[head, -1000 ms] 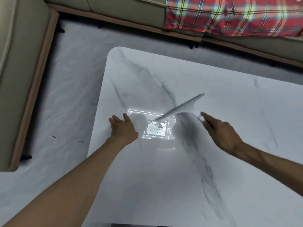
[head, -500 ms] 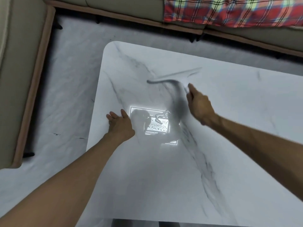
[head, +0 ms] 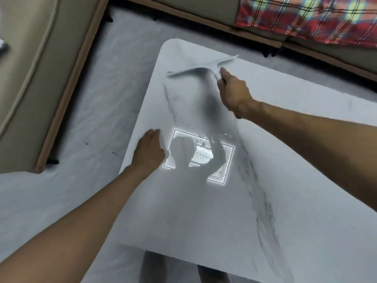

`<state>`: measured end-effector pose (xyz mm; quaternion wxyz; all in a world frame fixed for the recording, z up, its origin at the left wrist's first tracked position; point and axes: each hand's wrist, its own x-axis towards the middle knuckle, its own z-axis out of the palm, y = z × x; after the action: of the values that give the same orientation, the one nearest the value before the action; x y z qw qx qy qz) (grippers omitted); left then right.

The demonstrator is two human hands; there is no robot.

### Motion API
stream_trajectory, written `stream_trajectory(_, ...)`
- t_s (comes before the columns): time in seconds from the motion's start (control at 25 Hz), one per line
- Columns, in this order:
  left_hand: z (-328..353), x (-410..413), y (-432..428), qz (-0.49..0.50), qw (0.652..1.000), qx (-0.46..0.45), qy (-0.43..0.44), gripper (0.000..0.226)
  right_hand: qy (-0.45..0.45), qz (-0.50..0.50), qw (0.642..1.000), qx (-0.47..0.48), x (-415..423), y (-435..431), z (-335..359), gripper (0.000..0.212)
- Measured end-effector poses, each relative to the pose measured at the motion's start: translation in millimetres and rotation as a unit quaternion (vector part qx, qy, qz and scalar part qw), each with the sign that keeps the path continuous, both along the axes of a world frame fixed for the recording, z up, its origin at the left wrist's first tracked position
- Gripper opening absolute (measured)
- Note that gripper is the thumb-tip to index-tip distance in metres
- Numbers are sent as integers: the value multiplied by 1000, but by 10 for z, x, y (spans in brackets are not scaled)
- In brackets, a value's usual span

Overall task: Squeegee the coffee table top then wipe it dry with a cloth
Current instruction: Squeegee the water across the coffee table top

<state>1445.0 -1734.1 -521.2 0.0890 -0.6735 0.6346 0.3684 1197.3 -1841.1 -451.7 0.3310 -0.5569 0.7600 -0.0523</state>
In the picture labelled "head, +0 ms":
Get person's left hand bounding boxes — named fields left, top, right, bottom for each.
left=129, top=129, right=166, bottom=174

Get person's right hand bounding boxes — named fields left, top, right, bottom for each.
left=216, top=67, right=257, bottom=120

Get white plastic squeegee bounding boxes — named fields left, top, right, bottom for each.
left=167, top=54, right=240, bottom=86

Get person's left forearm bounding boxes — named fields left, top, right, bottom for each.
left=0, top=166, right=149, bottom=283

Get person's right forearm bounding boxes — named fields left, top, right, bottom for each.
left=240, top=100, right=377, bottom=213

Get person's right leg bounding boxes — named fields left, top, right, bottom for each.
left=197, top=263, right=227, bottom=283

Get red plaid blanket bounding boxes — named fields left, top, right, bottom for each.
left=234, top=0, right=377, bottom=47

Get white marble table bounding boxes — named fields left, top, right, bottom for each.
left=115, top=38, right=377, bottom=283

